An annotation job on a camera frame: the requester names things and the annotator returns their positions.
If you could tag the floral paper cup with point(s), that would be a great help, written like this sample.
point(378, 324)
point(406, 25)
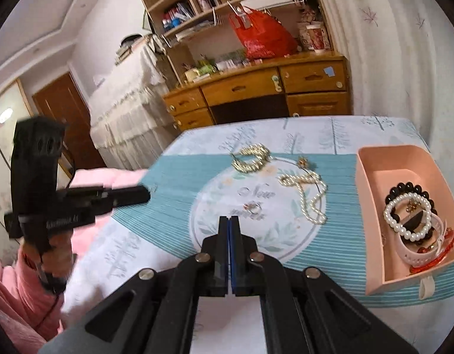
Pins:
point(302, 35)

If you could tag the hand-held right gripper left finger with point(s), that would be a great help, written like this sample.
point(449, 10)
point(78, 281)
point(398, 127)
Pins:
point(221, 265)

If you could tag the white wrist watch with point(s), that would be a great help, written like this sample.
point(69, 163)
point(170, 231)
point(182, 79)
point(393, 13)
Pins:
point(405, 254)

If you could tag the small gold earring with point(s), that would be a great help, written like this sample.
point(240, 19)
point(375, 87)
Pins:
point(411, 205)
point(305, 162)

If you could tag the person's left forearm pink sleeve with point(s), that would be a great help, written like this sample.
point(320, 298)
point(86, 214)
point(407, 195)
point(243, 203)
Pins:
point(24, 291)

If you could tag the lace covered furniture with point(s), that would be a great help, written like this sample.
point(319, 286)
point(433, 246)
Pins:
point(127, 118)

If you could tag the black hat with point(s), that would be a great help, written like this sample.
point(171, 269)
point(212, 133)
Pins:
point(131, 38)

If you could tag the stack of books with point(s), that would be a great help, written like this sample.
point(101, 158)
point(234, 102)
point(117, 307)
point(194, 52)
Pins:
point(124, 53)

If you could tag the white mug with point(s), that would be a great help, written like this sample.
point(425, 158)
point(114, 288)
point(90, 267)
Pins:
point(190, 75)

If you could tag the person's left hand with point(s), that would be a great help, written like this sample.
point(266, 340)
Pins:
point(62, 256)

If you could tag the tree print tablecloth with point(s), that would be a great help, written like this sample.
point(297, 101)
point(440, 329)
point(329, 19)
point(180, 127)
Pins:
point(175, 206)

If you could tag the red plastic bag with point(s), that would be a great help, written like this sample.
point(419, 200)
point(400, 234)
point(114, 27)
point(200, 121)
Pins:
point(263, 35)

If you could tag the pink blanket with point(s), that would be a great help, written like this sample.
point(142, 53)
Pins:
point(112, 179)

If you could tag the pink plastic box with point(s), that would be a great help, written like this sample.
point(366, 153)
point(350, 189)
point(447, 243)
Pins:
point(374, 228)

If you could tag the brown wooden door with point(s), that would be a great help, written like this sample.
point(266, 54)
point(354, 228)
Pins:
point(68, 118)

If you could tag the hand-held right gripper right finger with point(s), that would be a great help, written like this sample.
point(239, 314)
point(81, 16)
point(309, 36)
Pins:
point(239, 265)

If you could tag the white leaf print curtain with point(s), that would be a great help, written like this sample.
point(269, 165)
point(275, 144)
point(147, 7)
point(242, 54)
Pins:
point(396, 44)

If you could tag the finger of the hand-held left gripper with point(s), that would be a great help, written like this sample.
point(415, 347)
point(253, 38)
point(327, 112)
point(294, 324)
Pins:
point(127, 196)

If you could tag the wooden desk with drawers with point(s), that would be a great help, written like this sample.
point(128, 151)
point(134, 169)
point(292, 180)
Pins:
point(241, 88)

